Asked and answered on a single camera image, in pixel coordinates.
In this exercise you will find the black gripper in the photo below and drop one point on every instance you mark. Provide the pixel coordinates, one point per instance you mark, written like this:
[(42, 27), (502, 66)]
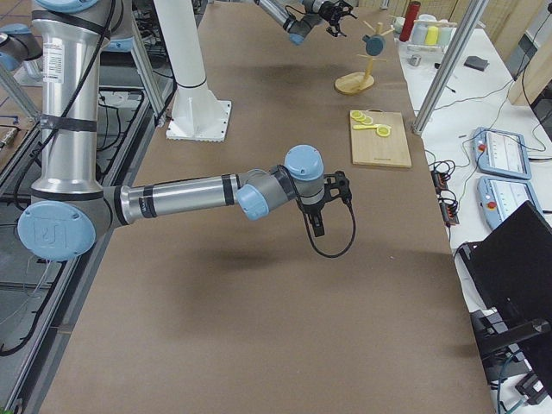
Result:
[(324, 11), (311, 210)]

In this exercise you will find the dark blue mug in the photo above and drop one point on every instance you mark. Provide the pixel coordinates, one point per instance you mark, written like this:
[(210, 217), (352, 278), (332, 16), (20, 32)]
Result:
[(374, 44)]

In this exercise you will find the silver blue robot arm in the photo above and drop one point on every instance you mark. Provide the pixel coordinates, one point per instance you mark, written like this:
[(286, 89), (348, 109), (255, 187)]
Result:
[(315, 12), (69, 208)]

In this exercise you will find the wooden cup storage rack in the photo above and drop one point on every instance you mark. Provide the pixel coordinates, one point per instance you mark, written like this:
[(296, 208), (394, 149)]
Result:
[(357, 82)]

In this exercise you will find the small steel cup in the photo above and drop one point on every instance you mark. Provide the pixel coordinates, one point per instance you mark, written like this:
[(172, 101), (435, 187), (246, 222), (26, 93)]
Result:
[(415, 60)]

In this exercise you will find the yellow cup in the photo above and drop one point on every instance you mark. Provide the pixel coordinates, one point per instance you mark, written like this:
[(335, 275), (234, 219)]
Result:
[(431, 38)]

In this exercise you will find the red thermos bottle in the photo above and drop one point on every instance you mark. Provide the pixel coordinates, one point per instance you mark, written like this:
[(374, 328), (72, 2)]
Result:
[(410, 16)]

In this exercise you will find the wooden cutting board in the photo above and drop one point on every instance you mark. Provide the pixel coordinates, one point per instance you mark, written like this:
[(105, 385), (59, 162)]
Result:
[(369, 149)]

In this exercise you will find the yellow plastic knife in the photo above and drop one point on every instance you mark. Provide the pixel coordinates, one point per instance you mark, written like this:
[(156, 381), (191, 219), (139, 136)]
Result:
[(371, 126)]

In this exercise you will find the lemon slice under knife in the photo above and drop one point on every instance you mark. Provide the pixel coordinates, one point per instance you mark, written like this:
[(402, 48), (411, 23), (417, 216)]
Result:
[(383, 130)]

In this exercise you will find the blue teach pendant near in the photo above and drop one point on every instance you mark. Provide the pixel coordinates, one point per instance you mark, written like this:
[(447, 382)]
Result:
[(500, 197)]

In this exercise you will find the blue teach pendant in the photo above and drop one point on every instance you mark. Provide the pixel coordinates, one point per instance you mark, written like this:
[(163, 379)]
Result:
[(500, 197), (501, 153)]

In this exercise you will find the blue teach pendant far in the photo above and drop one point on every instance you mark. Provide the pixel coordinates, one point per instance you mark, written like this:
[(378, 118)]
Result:
[(501, 153)]

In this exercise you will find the black laptop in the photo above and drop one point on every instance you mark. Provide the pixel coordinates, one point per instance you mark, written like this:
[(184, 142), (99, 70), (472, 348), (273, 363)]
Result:
[(511, 270)]

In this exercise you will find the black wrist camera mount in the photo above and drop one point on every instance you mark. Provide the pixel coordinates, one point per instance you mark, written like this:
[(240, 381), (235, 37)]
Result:
[(336, 185)]

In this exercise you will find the aluminium frame post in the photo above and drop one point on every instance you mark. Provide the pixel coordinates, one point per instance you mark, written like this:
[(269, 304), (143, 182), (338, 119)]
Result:
[(459, 41)]

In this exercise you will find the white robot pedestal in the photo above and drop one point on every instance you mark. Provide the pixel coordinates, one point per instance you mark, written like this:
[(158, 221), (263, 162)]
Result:
[(197, 114)]

